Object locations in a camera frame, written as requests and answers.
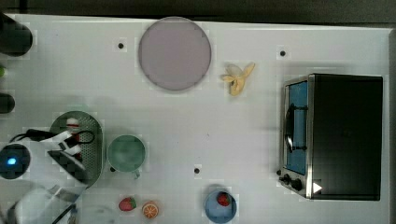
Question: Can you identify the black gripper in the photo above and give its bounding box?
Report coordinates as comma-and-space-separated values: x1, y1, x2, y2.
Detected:
42, 131, 88, 184

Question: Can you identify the red plush ketchup bottle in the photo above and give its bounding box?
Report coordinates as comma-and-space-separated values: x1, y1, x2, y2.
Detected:
66, 118, 82, 161

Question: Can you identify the green mug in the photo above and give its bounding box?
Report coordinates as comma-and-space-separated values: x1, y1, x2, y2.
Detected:
107, 135, 147, 179

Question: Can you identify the black bowl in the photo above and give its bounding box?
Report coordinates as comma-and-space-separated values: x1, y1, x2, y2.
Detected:
0, 93, 15, 114

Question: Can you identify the red toy strawberry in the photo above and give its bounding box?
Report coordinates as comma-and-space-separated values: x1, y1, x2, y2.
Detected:
119, 197, 136, 212

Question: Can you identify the green toy lime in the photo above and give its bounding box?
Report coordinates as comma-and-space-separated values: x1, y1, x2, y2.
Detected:
0, 66, 7, 77

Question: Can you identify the toy orange half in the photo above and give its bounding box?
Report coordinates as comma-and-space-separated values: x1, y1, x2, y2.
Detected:
142, 201, 159, 219

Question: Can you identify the dark grey cup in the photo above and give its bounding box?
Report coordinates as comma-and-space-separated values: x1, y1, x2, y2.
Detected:
0, 13, 33, 57

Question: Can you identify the grey round plate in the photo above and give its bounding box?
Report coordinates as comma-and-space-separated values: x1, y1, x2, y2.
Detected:
138, 17, 212, 91

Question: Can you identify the blue cup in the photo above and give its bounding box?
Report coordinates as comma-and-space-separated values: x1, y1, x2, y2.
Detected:
204, 189, 237, 224

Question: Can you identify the strawberry inside blue cup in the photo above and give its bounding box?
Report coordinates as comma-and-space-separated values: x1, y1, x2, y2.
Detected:
217, 191, 232, 207

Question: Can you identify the peeled toy banana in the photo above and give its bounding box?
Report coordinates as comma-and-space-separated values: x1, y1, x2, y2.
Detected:
221, 63, 255, 96

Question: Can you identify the toaster oven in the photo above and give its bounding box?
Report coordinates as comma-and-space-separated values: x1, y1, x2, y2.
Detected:
276, 73, 383, 201

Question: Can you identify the black cable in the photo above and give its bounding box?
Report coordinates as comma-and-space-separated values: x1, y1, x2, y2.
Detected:
8, 128, 95, 146

